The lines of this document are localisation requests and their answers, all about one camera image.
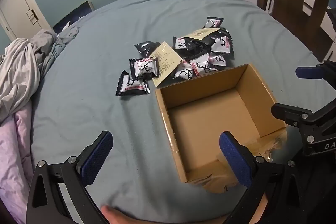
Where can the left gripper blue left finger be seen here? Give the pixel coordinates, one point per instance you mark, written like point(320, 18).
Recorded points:
point(93, 157)

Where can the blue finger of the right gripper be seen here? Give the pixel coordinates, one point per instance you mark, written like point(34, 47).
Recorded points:
point(309, 72)

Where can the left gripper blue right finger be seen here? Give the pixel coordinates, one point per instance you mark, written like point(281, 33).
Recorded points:
point(238, 158)

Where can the cardboard box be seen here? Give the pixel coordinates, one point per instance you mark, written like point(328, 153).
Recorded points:
point(195, 113)

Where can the black white snack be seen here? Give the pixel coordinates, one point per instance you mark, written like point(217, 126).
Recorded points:
point(144, 68)
point(131, 87)

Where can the white deer snack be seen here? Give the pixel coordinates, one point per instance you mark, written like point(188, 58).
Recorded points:
point(201, 65)
point(184, 71)

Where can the beige paper packet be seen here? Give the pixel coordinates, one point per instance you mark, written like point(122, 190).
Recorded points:
point(168, 60)
point(201, 33)

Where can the snack packet cluster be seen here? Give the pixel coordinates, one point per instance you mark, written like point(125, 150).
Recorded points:
point(217, 60)

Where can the black snack packet back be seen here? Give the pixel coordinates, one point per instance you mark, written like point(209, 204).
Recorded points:
point(145, 49)

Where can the person's left hand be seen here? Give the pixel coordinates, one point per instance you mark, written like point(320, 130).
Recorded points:
point(114, 216)

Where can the pink quilt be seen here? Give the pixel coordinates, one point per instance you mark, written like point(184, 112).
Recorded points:
point(16, 163)

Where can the grey crumpled blanket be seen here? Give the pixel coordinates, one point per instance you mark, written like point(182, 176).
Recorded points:
point(27, 61)

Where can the white door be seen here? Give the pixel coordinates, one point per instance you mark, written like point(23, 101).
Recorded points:
point(22, 18)

